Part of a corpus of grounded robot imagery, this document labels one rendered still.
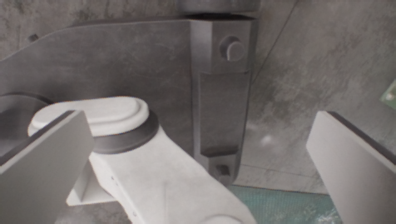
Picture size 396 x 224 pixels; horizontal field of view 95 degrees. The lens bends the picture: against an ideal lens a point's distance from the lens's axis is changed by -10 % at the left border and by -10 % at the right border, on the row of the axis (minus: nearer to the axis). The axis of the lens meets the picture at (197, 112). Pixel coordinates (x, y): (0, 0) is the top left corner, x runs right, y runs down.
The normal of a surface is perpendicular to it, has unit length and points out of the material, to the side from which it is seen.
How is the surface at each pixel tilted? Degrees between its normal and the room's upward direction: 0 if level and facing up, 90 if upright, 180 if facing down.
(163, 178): 90
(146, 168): 90
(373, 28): 0
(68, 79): 0
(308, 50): 0
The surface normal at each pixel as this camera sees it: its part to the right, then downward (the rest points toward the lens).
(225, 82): 0.18, 0.51
